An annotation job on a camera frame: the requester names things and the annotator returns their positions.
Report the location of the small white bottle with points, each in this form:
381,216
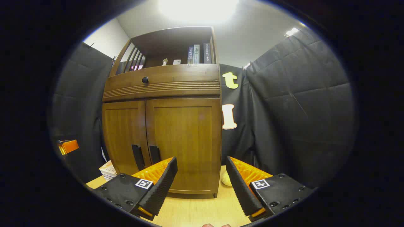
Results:
164,62

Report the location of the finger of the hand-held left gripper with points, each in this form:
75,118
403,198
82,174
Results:
69,147

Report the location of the dark blue book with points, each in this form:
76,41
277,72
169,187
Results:
190,56

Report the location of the light grey book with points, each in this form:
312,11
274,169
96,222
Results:
196,54

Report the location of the dark grey book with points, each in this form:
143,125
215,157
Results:
207,53

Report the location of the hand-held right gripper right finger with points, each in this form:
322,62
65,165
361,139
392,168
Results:
241,189

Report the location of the wooden cabinet drawer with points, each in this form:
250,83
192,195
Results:
183,75

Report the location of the small ceiling light panel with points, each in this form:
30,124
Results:
292,32

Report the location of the small beige round object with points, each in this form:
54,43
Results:
226,179

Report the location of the small white box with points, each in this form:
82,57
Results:
176,62

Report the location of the black round drawer knob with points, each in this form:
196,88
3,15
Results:
145,79

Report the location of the stack of white books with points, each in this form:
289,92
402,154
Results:
108,170

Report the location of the large ceiling light panel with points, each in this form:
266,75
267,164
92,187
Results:
199,9

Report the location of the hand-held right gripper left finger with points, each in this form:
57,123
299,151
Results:
161,189

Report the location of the wooden shoe cabinet door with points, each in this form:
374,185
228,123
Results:
183,135
123,135

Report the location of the brown wooden shoe cabinet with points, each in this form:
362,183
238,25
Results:
164,41

